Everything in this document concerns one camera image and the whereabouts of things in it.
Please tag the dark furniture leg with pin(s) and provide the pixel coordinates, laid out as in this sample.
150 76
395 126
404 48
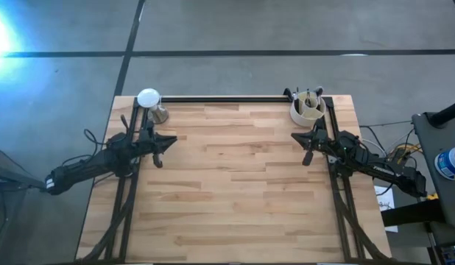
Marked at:
17 180

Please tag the blue and white canister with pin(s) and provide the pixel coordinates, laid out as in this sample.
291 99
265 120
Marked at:
450 162

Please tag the cream round brush holder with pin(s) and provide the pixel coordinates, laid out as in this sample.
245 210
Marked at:
305 117

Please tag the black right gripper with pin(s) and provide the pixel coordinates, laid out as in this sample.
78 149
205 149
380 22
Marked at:
323 141

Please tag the black pole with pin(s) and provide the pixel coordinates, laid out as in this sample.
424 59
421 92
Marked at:
446 112

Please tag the white dome lamp metal base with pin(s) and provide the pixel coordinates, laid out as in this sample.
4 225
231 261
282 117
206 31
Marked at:
148 97

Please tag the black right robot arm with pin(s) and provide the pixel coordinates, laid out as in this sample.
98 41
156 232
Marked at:
378 169

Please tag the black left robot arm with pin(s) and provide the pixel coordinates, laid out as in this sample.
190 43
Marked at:
91 165

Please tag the thin makeup brush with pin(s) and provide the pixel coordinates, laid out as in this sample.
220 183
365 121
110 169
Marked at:
297 94
307 98

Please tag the white paper sheet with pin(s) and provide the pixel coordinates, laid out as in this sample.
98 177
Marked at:
386 204

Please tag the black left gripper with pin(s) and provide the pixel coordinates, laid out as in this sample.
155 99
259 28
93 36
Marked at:
143 143

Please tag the small black bracket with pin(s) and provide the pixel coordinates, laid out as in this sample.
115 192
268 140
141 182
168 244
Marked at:
287 93

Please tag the black beam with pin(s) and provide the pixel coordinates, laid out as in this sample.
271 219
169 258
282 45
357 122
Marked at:
411 213

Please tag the dark box with blue parts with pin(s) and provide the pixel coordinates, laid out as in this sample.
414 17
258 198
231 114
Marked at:
448 254

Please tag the grey metal cart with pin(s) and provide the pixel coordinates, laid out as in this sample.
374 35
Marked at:
433 147

